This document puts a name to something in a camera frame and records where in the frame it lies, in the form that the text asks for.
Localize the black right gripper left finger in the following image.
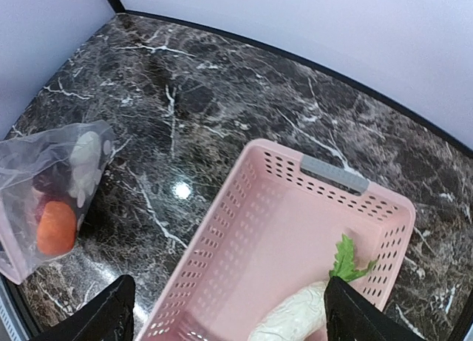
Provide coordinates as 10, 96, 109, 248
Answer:
33, 274, 135, 341

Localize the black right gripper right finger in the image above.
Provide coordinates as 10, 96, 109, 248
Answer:
324, 277, 421, 341

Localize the small green radish leaf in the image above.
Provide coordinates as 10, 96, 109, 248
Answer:
329, 234, 378, 283

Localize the wrinkled white radish toy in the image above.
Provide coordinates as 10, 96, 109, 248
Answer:
248, 281, 328, 340

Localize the orange fruit toy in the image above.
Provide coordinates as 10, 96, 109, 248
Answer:
36, 200, 77, 256

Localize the clear zip top bag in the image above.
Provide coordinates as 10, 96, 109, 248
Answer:
1, 121, 115, 284

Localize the smooth white radish toy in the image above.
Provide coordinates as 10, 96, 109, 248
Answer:
68, 131, 101, 209

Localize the red round fruit toy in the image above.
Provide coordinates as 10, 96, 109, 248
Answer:
33, 195, 49, 225

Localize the pink plastic basket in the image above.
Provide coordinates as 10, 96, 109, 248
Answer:
138, 139, 415, 340

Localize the white slotted cable duct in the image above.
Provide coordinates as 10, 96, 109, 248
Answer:
1, 281, 23, 341

